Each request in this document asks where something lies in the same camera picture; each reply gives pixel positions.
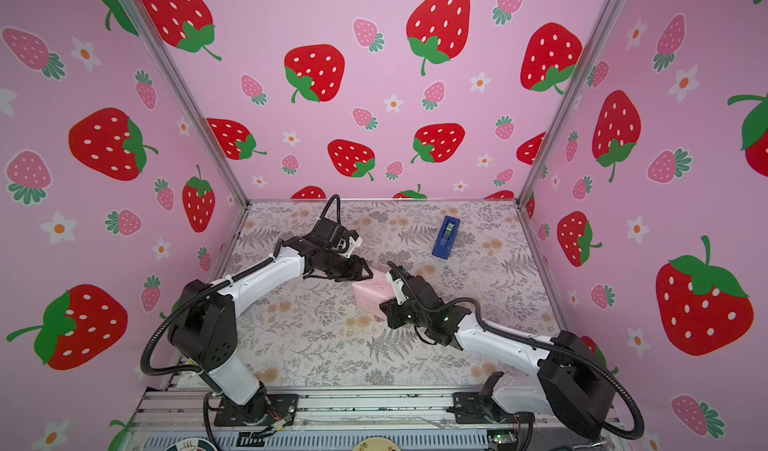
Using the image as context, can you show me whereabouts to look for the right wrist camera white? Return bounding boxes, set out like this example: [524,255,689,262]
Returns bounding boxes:
[387,270,407,305]

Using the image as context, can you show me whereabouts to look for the blue tape dispenser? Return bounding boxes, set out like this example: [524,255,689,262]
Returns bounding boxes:
[432,216,461,260]

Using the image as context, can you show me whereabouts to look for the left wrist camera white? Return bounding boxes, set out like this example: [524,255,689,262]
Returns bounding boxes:
[336,233,362,257]

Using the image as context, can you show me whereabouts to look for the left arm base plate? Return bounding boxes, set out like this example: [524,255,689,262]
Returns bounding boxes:
[214,394,299,427]

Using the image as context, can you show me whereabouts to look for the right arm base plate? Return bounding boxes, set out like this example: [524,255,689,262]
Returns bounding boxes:
[446,371,535,424]

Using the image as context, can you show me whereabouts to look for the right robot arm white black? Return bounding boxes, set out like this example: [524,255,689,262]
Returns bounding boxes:
[380,266,645,440]

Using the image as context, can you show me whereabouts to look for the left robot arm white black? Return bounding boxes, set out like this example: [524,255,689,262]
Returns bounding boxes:
[140,218,373,424]

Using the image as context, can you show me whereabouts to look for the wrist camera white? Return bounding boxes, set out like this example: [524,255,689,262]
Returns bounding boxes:
[336,233,362,257]
[387,270,407,305]

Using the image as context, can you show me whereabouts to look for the purple wrapping paper sheet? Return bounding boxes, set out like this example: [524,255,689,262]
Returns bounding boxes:
[352,269,395,321]

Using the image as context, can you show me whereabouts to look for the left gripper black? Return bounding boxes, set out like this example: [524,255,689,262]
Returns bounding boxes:
[323,253,375,282]

